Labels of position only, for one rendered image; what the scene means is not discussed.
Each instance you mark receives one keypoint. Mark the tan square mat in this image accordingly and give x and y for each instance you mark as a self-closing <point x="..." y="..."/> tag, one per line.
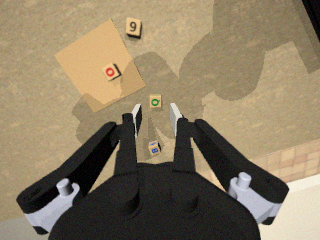
<point x="84" y="59"/>

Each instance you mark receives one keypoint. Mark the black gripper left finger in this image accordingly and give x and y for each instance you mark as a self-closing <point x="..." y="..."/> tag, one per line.
<point x="47" y="199"/>

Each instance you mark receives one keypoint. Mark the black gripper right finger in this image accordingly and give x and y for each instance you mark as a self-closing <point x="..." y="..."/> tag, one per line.
<point x="259" y="191"/>

